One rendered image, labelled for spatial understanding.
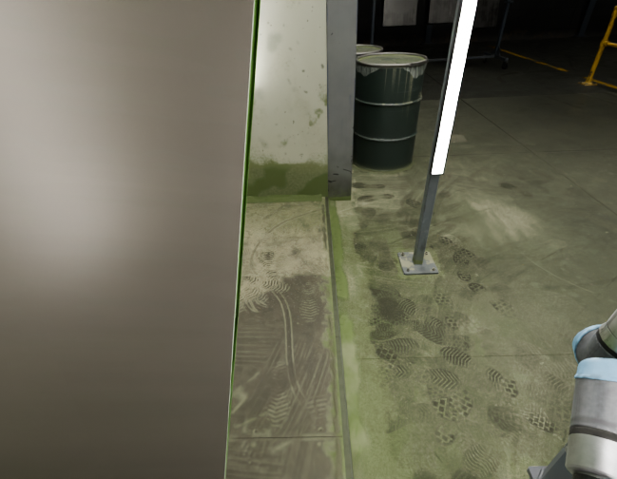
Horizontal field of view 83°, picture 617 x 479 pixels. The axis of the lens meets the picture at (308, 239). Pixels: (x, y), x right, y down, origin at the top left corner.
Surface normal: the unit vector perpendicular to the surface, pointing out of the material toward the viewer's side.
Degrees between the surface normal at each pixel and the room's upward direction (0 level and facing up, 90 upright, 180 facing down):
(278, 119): 90
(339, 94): 90
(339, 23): 90
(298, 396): 0
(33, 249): 90
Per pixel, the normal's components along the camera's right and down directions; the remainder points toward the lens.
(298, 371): -0.04, -0.81
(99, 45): 0.10, 0.59
